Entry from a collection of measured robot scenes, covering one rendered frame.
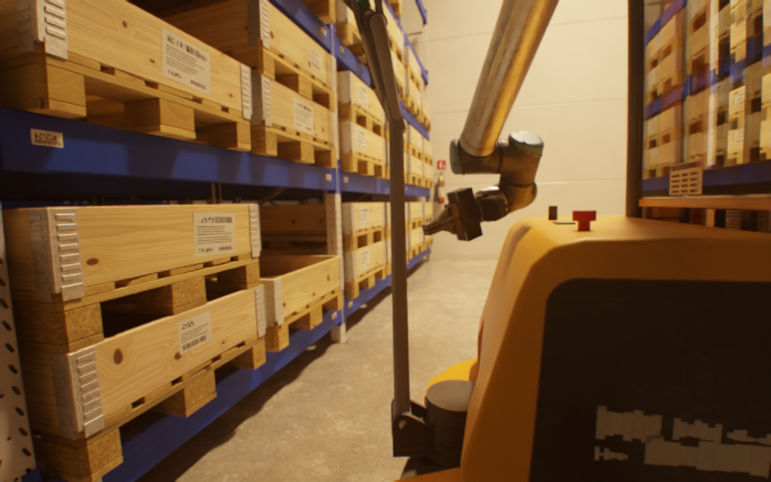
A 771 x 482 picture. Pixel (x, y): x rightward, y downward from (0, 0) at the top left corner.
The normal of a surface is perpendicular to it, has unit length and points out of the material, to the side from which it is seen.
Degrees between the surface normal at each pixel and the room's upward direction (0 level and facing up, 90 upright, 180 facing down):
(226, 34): 90
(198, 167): 90
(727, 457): 90
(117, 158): 90
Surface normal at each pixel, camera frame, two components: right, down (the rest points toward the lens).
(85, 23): 0.96, 0.00
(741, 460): -0.28, 0.10
